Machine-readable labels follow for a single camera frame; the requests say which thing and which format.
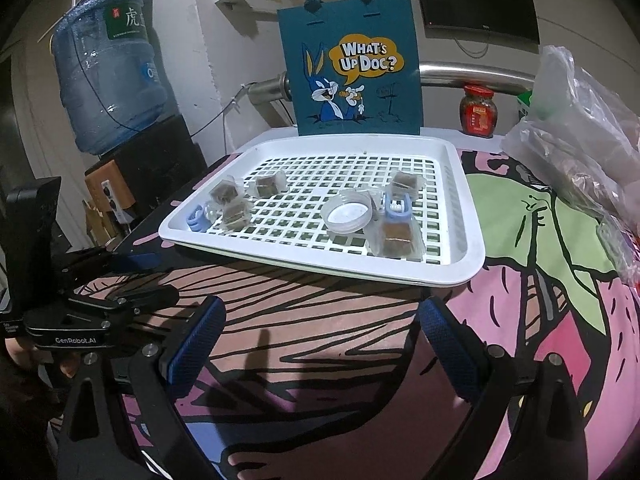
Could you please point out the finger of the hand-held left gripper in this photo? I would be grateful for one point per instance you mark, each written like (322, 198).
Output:
(150, 297)
(140, 262)

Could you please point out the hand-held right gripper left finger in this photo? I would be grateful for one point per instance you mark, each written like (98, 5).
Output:
(195, 345)

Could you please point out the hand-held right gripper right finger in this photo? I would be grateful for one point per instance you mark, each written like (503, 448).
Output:
(450, 355)

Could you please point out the small clear box brown contents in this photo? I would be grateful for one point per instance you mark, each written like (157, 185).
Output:
(225, 191)
(235, 214)
(267, 185)
(406, 182)

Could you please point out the large clear box brown contents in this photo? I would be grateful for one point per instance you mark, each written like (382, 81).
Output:
(395, 235)

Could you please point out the white slotted plastic tray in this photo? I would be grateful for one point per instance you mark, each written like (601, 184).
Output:
(465, 220)

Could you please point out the blue clip with white rollers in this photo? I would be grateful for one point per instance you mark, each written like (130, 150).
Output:
(397, 215)

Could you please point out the round white lid container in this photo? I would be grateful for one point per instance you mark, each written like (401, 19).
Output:
(347, 217)

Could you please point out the person's left forearm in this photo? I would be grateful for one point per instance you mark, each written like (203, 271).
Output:
(25, 420)

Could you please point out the person's left hand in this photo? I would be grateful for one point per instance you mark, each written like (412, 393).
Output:
(17, 355)

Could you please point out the white power strip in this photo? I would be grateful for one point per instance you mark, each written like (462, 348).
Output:
(111, 195)

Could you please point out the wooden box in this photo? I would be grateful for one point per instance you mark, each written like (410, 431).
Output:
(95, 180)

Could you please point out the black water dispenser cabinet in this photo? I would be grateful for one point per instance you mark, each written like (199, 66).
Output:
(160, 170)

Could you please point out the printed cartoon table mat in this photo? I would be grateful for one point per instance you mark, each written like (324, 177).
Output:
(325, 360)

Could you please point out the blue water jug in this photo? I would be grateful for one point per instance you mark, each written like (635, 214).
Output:
(110, 85)

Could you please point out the red sauce jar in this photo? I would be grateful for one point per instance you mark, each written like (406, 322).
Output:
(478, 115)

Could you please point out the clear plastic bag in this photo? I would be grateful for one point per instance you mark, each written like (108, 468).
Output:
(575, 135)

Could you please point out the green carton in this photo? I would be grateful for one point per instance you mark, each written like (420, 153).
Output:
(525, 105)

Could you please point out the teal cartoon tote bag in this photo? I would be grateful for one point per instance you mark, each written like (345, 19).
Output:
(390, 40)

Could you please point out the black wall television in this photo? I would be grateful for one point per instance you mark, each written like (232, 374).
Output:
(475, 0)

